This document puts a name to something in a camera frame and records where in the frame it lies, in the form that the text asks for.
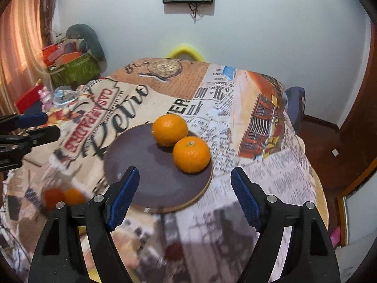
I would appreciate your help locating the small tangerine near tomato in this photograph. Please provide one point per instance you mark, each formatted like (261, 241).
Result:
(74, 197)

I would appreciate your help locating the large orange front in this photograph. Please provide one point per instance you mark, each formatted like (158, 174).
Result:
(168, 129)

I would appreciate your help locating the green storage box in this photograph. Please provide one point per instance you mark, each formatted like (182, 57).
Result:
(75, 73)

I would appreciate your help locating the dark purple round plate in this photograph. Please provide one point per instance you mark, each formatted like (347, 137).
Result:
(163, 188)

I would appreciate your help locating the retro newspaper print tablecloth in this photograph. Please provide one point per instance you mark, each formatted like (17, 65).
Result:
(241, 115)

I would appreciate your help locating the red tomato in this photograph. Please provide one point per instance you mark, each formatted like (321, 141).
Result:
(52, 196)

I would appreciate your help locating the brown wooden door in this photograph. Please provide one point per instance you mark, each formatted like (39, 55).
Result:
(358, 133)

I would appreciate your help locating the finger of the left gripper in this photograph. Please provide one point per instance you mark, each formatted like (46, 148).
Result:
(16, 121)

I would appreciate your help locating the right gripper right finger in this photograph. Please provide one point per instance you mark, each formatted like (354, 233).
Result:
(310, 256)

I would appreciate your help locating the blue chair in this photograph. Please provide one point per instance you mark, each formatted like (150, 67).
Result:
(295, 106)

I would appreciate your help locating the orange pink curtain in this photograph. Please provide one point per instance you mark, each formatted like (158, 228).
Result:
(26, 28)

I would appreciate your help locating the yellow foam chair back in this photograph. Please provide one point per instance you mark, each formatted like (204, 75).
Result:
(187, 51)

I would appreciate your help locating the large orange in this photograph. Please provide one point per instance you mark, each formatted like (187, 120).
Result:
(191, 154)
(168, 129)

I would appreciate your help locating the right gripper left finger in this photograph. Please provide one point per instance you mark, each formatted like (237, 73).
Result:
(58, 256)

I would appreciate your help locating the grey plush shark toy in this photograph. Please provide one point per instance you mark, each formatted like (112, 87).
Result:
(88, 40)

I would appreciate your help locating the red gift box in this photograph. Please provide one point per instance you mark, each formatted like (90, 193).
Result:
(28, 98)

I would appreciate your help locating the dark red grape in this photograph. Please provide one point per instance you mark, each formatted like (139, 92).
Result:
(174, 252)

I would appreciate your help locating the pink rabbit toy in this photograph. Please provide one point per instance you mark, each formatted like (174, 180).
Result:
(46, 99)

